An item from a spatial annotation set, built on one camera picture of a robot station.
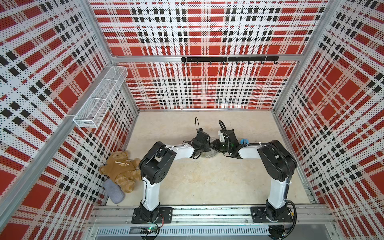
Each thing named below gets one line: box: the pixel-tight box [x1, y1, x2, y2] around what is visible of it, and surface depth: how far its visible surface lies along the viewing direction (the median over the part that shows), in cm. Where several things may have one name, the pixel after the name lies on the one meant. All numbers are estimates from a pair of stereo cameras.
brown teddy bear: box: [99, 151, 142, 193], surface depth 80 cm
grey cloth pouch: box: [103, 178, 126, 204], surface depth 80 cm
